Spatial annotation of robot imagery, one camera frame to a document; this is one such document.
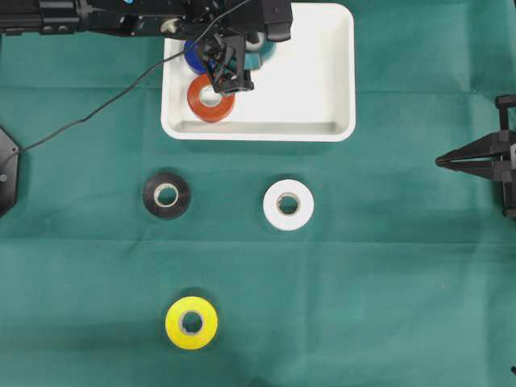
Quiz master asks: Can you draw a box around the black tape roll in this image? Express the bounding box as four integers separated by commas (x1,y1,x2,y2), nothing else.
143,173,191,219

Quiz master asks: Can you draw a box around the green tape roll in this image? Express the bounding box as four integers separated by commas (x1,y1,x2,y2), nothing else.
244,32,276,71

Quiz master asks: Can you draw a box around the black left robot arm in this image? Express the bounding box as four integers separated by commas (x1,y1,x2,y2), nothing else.
1,1,272,96

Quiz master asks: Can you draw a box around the blue tape roll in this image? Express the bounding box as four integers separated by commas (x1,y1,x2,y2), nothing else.
184,40,206,75

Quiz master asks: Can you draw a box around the green table cloth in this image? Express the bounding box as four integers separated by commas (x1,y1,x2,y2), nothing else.
1,1,515,386

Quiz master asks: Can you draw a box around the white plastic case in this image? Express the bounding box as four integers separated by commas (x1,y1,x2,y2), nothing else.
160,2,356,142

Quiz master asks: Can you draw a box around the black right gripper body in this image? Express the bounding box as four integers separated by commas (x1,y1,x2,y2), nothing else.
495,94,515,218

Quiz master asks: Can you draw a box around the black thin cable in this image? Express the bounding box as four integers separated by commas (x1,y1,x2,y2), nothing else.
15,0,251,154

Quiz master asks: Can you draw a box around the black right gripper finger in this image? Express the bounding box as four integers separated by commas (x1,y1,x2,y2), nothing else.
435,160,504,181
435,130,515,162

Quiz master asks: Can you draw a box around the yellow tape roll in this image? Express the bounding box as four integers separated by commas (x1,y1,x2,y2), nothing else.
164,296,218,351

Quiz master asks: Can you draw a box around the red tape roll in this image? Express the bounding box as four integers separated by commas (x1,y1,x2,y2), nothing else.
187,74,235,123

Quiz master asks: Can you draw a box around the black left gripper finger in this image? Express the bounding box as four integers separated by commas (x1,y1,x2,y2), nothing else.
198,34,254,95

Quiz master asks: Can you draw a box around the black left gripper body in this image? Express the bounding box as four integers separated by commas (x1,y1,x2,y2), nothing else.
160,1,266,40

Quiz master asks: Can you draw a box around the white tape roll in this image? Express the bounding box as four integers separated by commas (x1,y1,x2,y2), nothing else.
263,179,314,231

